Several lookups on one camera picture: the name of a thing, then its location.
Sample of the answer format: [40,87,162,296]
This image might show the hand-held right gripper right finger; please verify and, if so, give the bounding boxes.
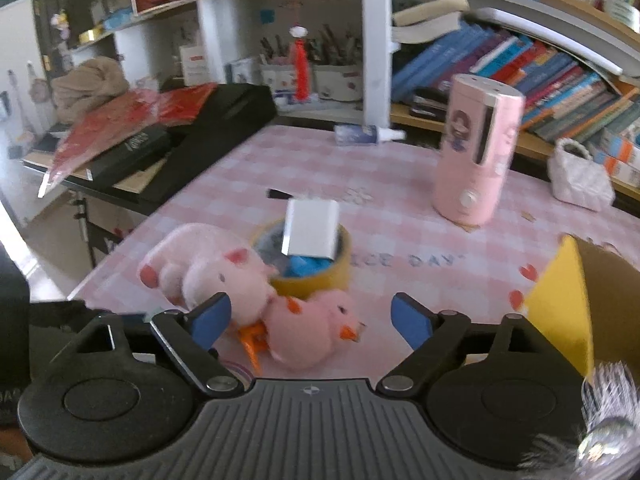
[376,292,571,396]

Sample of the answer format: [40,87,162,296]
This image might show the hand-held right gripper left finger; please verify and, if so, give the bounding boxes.
[52,292,245,397]

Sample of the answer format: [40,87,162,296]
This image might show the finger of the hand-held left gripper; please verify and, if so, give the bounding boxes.
[30,299,103,335]

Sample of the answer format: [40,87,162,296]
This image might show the pink pig plush toy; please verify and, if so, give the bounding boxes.
[137,222,278,333]

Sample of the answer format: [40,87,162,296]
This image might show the pink duck plush toy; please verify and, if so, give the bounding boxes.
[239,289,367,373]

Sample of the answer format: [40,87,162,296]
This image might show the white rectangular box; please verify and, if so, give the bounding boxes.
[281,198,342,261]

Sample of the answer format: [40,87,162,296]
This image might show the yellow cardboard box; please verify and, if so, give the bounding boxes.
[522,233,640,378]

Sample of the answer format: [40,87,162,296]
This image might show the black metal stand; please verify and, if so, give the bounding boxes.
[69,194,117,268]

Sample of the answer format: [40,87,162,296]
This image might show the yellow tape roll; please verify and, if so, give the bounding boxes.
[250,219,352,302]

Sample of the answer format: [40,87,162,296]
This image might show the blue plastic piece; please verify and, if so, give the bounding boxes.
[279,254,335,279]

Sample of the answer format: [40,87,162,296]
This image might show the pink checkered tablecloth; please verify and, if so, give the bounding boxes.
[66,125,640,378]

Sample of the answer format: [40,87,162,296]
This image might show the pink cylindrical bottle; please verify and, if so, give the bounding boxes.
[431,73,526,226]

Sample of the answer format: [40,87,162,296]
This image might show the black flat printed box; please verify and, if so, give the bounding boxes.
[22,124,174,184]

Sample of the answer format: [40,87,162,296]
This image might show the black hard case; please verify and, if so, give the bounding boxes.
[134,83,279,207]

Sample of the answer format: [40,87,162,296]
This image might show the white glue bottle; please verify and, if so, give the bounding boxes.
[333,124,407,147]

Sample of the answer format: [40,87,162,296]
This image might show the red plastic bag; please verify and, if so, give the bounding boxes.
[49,87,219,187]

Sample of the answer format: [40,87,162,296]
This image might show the silver tinsel tassel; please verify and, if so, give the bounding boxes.
[520,359,640,480]

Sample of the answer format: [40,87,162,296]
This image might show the black flat case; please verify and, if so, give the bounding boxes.
[409,87,452,122]

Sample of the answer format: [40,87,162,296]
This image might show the white quilted handbag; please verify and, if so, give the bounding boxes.
[547,138,617,212]

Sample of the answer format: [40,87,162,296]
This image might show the beige cloth bundle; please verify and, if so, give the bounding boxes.
[52,57,132,124]

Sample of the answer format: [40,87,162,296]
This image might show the white box red label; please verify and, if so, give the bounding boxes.
[179,42,209,87]

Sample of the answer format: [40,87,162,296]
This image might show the orange and white box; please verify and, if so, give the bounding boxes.
[591,151,640,187]
[601,126,640,162]

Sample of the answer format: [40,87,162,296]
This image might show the white bookshelf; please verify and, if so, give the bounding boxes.
[30,0,640,201]

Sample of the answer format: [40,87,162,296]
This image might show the red tassel ornament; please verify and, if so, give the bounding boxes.
[291,24,312,104]

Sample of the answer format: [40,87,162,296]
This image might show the row of colourful books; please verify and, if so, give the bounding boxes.
[391,20,640,161]

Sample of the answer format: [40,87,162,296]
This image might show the white thick book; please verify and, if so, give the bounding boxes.
[391,12,464,44]
[392,0,471,27]

